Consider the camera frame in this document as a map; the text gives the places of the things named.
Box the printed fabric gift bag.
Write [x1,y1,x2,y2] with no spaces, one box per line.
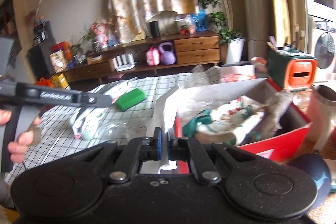
[182,96,265,146]

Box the green scrub sponge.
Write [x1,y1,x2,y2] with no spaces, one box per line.
[116,88,146,111]

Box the red cardboard storage box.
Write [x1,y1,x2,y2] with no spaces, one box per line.
[153,78,312,175]

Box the white printed plastic pouch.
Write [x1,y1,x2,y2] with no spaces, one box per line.
[251,90,293,141]

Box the person's left hand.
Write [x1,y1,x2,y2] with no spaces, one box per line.
[0,108,43,164]

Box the orange gift box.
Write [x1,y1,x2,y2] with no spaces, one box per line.
[35,77,54,88]

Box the clear cellophane wrapper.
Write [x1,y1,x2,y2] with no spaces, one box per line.
[97,119,147,141]

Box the black mini fridge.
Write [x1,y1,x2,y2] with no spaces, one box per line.
[27,21,56,81]

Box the black white checkered tablecloth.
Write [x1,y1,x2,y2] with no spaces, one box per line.
[3,73,191,185]

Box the yellow carton box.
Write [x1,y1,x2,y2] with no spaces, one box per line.
[51,73,70,89]

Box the pale green ceramic mug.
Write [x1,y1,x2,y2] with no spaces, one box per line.
[70,107,108,140]

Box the white wifi router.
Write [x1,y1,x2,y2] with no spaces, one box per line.
[112,53,135,72]

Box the purple kettlebell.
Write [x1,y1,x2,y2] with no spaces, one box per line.
[158,42,176,65]

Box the orange white snack bag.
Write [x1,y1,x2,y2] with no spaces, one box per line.
[220,65,256,83]

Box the pink small backpack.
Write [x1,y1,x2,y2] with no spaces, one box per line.
[146,47,160,67]

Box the wooden tv sideboard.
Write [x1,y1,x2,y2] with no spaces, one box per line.
[62,31,221,82]

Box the pink plush doll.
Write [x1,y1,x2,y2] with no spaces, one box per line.
[91,19,108,50]

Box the white tall planter pot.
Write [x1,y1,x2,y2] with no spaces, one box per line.
[226,38,245,64]

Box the black cylinder speaker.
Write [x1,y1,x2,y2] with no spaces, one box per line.
[149,21,161,38]

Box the clear bag of snacks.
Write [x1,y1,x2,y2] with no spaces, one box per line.
[175,14,195,35]

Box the blue plastic package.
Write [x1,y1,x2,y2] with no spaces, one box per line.
[192,10,209,32]

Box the green orange storage bin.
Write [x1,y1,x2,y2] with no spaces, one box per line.
[266,50,318,90]

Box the white steel thermos cup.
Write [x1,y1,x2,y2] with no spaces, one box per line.
[306,85,335,151]

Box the yellow curtain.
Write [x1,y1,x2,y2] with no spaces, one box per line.
[272,0,290,48]

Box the white front-load washing machine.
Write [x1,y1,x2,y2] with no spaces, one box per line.
[307,15,335,83]

